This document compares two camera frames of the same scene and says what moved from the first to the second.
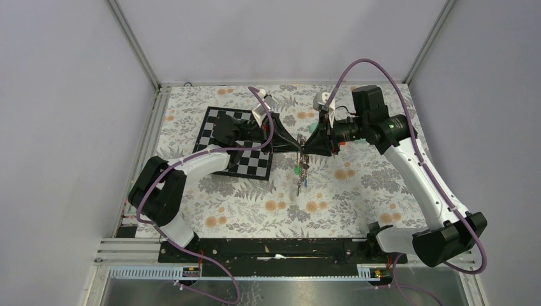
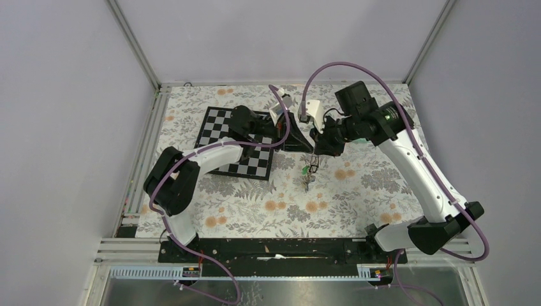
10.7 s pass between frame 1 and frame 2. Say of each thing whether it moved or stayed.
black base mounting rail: stayed
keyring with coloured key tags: moved
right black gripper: stayed
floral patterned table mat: stayed
